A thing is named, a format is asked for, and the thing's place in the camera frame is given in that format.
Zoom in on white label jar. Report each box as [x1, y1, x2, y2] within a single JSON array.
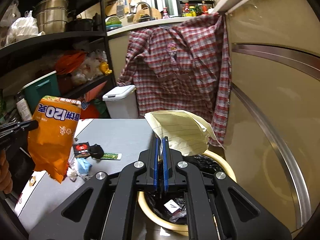
[[16, 91, 32, 121]]

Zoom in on yellow lined paper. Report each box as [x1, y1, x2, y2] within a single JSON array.
[[144, 110, 222, 156]]

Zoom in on red plaid shirt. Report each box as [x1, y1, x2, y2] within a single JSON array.
[[117, 14, 231, 146]]

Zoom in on teal storage box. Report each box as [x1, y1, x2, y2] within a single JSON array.
[[22, 71, 60, 113]]

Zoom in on white plastic bags on shelf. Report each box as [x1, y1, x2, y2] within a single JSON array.
[[71, 50, 108, 86]]

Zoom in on black pouch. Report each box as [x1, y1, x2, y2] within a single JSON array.
[[89, 144, 104, 159]]

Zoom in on black shelving rack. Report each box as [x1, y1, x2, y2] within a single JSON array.
[[1, 0, 113, 96]]

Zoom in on chrome kitchen faucet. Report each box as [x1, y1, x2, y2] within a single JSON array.
[[133, 2, 153, 22]]

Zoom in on spice rack with bottles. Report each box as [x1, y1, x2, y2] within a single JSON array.
[[179, 0, 216, 17]]

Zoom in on orange bag on shelf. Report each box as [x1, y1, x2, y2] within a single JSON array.
[[54, 50, 87, 75]]

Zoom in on white tissue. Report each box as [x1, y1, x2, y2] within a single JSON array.
[[67, 167, 78, 181]]

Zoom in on stainless steel pots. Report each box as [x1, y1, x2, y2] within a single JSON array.
[[34, 0, 68, 34]]

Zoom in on black red crab packet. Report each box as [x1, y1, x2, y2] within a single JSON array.
[[73, 142, 91, 158]]

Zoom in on light blue face mask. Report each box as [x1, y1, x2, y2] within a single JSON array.
[[76, 158, 92, 177]]

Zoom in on yellow trash bin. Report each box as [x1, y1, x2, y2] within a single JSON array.
[[138, 150, 236, 236]]

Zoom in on white lidded bin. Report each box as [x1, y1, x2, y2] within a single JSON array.
[[103, 85, 138, 119]]

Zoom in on black bin liner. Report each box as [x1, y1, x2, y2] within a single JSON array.
[[144, 154, 224, 225]]

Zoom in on red bag under shelf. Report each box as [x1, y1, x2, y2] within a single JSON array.
[[79, 81, 110, 119]]

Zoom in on orange snack bag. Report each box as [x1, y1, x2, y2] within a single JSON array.
[[28, 95, 81, 183]]

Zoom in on person's left hand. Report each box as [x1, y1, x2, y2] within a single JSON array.
[[0, 150, 13, 194]]

